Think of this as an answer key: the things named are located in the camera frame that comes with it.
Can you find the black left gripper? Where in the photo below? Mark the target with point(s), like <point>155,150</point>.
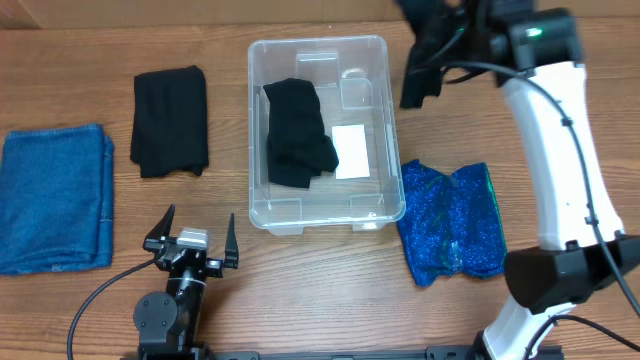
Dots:
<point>216,268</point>

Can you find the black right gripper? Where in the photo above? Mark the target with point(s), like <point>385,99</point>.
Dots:
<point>422,68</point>

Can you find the black cloth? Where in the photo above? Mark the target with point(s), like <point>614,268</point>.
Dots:
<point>298,148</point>
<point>437,27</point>
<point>170,126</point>

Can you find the blue sparkly cloth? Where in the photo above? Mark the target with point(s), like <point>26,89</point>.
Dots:
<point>452,224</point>

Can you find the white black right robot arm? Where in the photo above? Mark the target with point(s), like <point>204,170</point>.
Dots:
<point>582,247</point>

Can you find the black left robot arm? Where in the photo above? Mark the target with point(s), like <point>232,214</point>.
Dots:
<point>167,320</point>

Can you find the clear plastic storage bin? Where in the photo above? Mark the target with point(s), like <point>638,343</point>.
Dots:
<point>351,78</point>

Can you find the folded blue denim jeans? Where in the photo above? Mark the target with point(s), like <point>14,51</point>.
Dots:
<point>57,200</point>

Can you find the white label in bin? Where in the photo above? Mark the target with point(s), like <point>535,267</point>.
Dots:
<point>350,144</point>

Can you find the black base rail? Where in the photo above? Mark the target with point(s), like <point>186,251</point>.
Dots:
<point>430,353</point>

